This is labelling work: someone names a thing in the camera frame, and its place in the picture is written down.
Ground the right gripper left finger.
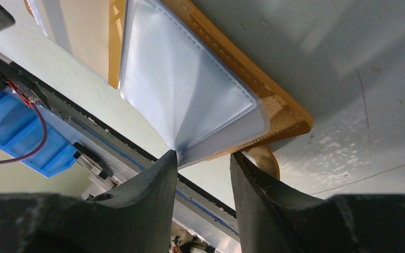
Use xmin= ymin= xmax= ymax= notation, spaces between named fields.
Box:
xmin=0 ymin=150 xmax=178 ymax=252

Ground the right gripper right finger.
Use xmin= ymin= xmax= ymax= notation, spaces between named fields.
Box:
xmin=230 ymin=152 xmax=405 ymax=252

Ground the orange leather card holder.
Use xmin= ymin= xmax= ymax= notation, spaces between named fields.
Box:
xmin=23 ymin=0 xmax=314 ymax=180

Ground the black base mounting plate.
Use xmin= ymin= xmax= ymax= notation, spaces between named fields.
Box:
xmin=0 ymin=56 xmax=238 ymax=232

